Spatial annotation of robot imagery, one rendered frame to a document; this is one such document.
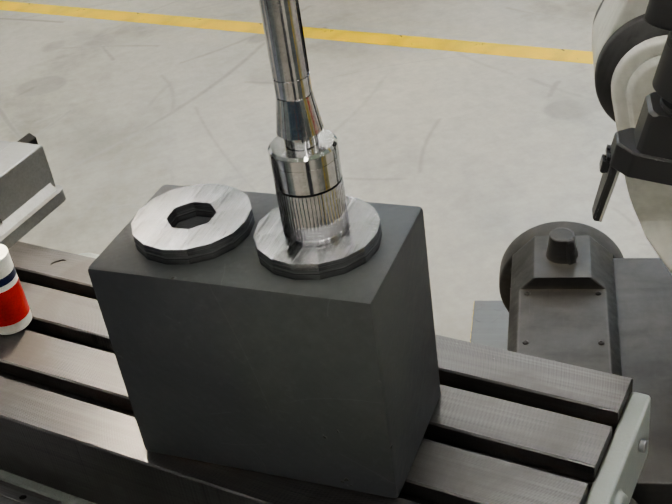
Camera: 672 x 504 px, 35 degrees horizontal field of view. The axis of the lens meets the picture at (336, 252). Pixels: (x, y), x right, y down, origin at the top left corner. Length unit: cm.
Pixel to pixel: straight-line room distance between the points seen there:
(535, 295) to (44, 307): 74
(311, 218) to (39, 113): 315
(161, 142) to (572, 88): 131
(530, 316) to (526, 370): 60
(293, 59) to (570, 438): 37
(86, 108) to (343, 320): 311
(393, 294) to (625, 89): 50
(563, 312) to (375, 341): 83
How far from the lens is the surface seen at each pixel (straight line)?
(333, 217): 71
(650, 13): 94
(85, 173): 335
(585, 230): 167
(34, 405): 98
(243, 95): 361
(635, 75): 113
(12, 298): 105
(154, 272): 75
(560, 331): 148
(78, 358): 101
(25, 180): 123
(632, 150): 98
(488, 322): 180
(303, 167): 69
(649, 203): 125
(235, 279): 73
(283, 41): 66
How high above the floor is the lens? 153
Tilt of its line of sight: 34 degrees down
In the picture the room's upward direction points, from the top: 9 degrees counter-clockwise
